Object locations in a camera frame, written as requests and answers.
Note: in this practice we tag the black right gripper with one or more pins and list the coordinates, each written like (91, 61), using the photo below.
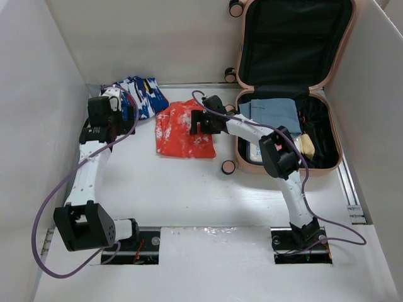
(198, 116)

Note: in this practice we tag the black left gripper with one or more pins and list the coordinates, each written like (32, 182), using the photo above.
(125, 126)

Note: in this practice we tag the red white patterned garment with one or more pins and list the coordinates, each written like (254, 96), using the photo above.
(173, 137)

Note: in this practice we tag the blue white patterned garment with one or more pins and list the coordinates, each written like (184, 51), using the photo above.
(144, 91)

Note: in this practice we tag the white first aid tin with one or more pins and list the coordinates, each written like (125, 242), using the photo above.
(254, 154)

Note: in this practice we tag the blue denim shorts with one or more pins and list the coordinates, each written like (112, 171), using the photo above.
(274, 112)

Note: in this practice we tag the large cream cosmetic tube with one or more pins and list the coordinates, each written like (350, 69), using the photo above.
(306, 146)

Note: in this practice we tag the pink hard-shell suitcase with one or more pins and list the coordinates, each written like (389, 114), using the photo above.
(291, 49)

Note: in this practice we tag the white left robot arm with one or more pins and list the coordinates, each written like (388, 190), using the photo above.
(82, 221)

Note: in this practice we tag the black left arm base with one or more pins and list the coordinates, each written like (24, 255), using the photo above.
(144, 252)

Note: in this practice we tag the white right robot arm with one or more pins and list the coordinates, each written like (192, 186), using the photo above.
(281, 159)

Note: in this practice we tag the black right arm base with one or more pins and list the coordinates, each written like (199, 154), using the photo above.
(287, 251)

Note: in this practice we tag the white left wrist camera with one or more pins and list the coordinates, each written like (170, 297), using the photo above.
(113, 95)

